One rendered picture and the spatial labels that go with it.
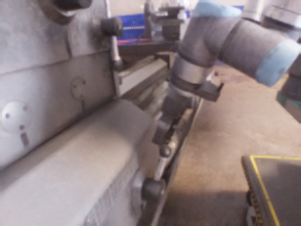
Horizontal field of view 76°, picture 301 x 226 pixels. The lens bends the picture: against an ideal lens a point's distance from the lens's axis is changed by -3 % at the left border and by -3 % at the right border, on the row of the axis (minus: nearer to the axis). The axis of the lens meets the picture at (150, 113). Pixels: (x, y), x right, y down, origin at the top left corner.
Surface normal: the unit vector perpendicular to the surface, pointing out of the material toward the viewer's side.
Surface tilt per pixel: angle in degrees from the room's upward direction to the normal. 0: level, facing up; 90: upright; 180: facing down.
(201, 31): 91
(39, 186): 32
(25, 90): 90
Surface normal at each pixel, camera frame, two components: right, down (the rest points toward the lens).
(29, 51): 0.93, 0.09
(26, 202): 0.44, -0.72
